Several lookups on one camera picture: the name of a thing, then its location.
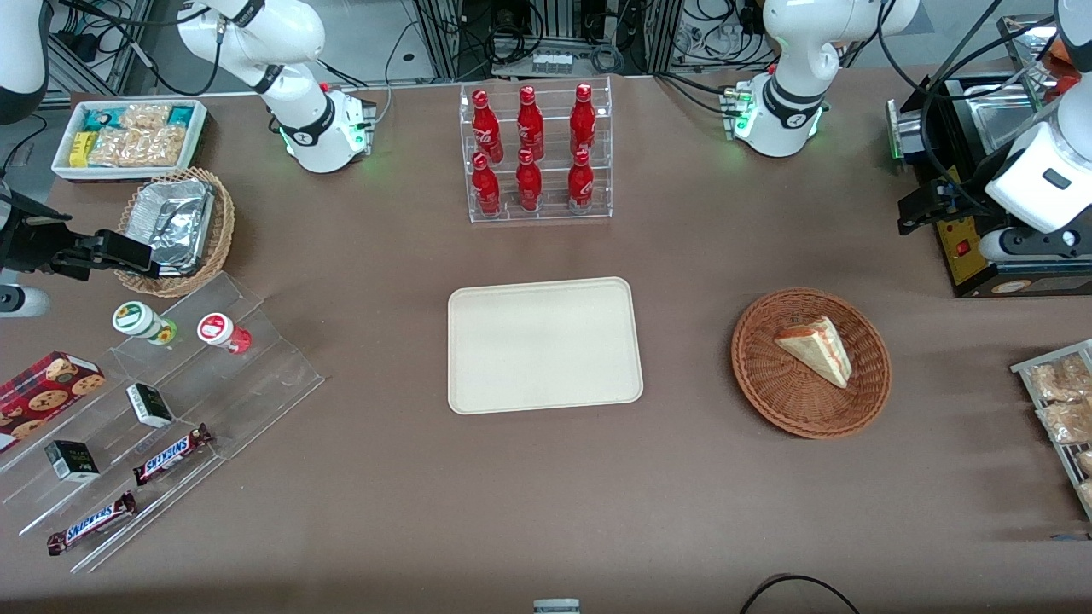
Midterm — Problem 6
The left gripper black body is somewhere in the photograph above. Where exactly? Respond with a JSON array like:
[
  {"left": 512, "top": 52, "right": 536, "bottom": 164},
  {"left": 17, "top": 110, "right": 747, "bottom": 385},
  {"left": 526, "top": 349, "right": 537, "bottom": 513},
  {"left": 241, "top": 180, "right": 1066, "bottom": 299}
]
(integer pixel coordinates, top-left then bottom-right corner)
[{"left": 935, "top": 173, "right": 996, "bottom": 231}]

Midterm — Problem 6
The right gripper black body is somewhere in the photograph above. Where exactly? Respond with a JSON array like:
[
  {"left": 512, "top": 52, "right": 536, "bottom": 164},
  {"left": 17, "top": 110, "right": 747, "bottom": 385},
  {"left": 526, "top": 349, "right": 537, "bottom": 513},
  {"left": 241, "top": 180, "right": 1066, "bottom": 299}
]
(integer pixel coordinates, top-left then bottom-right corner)
[{"left": 0, "top": 194, "right": 77, "bottom": 274}]

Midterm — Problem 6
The triangle sandwich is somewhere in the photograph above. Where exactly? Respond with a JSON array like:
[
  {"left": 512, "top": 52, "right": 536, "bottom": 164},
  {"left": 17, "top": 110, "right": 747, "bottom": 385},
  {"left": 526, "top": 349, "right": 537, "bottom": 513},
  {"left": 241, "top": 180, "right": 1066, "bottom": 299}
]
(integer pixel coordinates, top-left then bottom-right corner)
[{"left": 774, "top": 316, "right": 853, "bottom": 390}]

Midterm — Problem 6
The light tan wicker basket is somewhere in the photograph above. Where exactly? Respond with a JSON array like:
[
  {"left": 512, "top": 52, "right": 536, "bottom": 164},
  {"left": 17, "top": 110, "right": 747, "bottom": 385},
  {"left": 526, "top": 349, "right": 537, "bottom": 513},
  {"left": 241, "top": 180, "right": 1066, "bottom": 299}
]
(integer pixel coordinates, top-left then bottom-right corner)
[{"left": 113, "top": 166, "right": 236, "bottom": 298}]

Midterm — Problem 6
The brown round wicker basket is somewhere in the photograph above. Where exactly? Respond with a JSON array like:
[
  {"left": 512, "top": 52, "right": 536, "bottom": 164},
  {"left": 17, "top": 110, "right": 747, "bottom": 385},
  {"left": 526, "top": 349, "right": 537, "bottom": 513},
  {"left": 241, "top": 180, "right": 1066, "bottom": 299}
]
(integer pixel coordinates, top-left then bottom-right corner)
[{"left": 731, "top": 288, "right": 892, "bottom": 440}]

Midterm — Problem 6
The cream plastic tray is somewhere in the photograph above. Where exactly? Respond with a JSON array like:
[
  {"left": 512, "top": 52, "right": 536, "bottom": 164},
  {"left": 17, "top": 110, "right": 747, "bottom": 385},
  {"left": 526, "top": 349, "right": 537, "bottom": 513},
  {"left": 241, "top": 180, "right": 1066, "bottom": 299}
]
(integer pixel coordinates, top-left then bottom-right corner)
[{"left": 448, "top": 277, "right": 644, "bottom": 415}]

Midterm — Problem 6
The black hot food display case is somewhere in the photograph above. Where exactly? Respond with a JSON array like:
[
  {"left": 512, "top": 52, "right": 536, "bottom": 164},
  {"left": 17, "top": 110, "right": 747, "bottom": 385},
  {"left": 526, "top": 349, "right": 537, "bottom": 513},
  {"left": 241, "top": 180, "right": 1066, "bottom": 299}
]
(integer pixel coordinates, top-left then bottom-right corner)
[{"left": 886, "top": 13, "right": 1092, "bottom": 299}]

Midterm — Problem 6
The aluminium foil container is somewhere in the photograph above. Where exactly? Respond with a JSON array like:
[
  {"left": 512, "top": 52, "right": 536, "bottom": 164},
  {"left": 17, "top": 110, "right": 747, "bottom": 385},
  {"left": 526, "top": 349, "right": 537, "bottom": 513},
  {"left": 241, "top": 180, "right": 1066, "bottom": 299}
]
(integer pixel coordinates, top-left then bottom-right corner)
[{"left": 127, "top": 178, "right": 215, "bottom": 276}]

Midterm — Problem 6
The green lid white cup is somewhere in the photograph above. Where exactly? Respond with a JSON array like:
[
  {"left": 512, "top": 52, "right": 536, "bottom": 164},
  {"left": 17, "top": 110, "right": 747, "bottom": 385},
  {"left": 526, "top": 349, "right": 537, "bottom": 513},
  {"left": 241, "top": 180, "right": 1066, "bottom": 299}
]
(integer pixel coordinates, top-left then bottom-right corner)
[{"left": 112, "top": 301, "right": 179, "bottom": 346}]

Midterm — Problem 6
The white rectangular snack bin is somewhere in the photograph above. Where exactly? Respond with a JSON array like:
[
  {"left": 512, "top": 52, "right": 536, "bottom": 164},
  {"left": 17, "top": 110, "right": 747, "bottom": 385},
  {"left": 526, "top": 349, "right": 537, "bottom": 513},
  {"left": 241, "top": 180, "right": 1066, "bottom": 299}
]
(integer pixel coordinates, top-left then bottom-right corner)
[{"left": 51, "top": 98, "right": 209, "bottom": 183}]

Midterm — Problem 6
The steel food pan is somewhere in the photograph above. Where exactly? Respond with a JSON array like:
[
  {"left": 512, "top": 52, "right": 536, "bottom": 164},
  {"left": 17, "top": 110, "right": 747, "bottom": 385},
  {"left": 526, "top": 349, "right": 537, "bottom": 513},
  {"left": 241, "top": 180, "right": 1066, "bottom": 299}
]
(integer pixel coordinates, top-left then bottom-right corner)
[{"left": 966, "top": 84, "right": 1043, "bottom": 154}]

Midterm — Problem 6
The large clear cracker bag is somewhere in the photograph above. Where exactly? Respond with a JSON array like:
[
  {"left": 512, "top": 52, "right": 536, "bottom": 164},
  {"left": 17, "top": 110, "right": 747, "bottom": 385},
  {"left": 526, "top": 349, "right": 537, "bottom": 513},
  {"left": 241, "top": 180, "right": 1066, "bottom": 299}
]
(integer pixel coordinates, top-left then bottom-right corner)
[{"left": 89, "top": 125, "right": 186, "bottom": 169}]

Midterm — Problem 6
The red lid white cup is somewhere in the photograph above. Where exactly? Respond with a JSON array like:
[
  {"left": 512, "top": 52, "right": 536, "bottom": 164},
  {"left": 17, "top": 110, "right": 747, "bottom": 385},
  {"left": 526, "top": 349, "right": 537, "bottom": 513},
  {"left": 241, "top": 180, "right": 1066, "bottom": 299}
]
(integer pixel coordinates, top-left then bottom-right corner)
[{"left": 197, "top": 312, "right": 253, "bottom": 356}]

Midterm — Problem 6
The small clear cracker bag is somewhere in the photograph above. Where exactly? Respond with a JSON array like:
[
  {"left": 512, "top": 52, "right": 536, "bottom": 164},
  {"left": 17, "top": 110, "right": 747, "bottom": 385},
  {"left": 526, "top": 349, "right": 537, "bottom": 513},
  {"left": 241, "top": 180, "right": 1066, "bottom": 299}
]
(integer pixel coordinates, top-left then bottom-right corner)
[{"left": 119, "top": 103, "right": 172, "bottom": 131}]

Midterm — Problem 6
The red cookie box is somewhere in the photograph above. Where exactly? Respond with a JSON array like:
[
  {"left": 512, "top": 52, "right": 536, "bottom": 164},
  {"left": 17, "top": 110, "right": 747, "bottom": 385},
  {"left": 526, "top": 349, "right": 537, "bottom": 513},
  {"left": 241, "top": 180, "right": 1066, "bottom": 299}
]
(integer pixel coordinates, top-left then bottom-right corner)
[{"left": 0, "top": 350, "right": 107, "bottom": 454}]

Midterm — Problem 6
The small black box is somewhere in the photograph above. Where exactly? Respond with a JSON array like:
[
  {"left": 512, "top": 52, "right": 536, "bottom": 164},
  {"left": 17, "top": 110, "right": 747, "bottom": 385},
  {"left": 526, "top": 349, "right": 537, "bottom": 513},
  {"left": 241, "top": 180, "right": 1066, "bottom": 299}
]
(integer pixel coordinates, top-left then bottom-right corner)
[
  {"left": 125, "top": 383, "right": 175, "bottom": 430},
  {"left": 44, "top": 440, "right": 101, "bottom": 484}
]

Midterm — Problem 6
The clear acrylic step display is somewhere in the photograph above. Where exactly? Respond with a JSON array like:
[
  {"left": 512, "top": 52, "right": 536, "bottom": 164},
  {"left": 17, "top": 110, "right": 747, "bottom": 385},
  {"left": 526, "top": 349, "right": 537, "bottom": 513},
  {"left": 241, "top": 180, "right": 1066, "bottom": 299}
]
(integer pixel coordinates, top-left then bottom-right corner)
[{"left": 0, "top": 271, "right": 326, "bottom": 575}]

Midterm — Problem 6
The clear bag of pastries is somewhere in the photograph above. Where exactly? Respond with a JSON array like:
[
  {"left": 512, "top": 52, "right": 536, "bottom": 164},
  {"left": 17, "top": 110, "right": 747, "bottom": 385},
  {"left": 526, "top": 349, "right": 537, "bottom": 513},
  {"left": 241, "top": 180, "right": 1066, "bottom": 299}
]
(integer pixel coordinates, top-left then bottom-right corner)
[
  {"left": 1027, "top": 356, "right": 1092, "bottom": 403},
  {"left": 1036, "top": 400, "right": 1092, "bottom": 445}
]

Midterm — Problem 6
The Snickers chocolate bar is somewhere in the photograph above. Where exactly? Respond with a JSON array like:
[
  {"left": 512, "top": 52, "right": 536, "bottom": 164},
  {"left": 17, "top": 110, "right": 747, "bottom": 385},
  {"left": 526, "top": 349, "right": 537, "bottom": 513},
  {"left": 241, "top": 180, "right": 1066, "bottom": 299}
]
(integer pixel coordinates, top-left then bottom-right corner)
[
  {"left": 132, "top": 423, "right": 215, "bottom": 487},
  {"left": 46, "top": 490, "right": 138, "bottom": 557}
]

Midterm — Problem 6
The red cola bottle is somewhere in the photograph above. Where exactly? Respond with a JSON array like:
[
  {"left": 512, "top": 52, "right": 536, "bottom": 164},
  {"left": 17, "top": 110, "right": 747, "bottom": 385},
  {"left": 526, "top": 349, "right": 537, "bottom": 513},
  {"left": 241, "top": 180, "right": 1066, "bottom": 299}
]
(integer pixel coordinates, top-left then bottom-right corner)
[
  {"left": 569, "top": 83, "right": 597, "bottom": 158},
  {"left": 471, "top": 89, "right": 505, "bottom": 165},
  {"left": 516, "top": 85, "right": 545, "bottom": 160},
  {"left": 566, "top": 149, "right": 595, "bottom": 215},
  {"left": 514, "top": 148, "right": 543, "bottom": 213},
  {"left": 471, "top": 152, "right": 502, "bottom": 217}
]

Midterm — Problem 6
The clear acrylic bottle rack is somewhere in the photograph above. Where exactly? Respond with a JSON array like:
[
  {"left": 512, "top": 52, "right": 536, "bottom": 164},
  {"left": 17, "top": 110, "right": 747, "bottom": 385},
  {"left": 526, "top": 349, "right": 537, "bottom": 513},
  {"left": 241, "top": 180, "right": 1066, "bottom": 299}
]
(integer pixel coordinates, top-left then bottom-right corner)
[{"left": 459, "top": 76, "right": 613, "bottom": 224}]

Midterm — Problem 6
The black floor cable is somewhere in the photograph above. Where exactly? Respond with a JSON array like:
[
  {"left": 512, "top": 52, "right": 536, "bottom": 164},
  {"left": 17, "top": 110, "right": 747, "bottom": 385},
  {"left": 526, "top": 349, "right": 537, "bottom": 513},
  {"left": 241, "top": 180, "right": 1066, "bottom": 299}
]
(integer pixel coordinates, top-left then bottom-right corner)
[{"left": 738, "top": 573, "right": 863, "bottom": 614}]

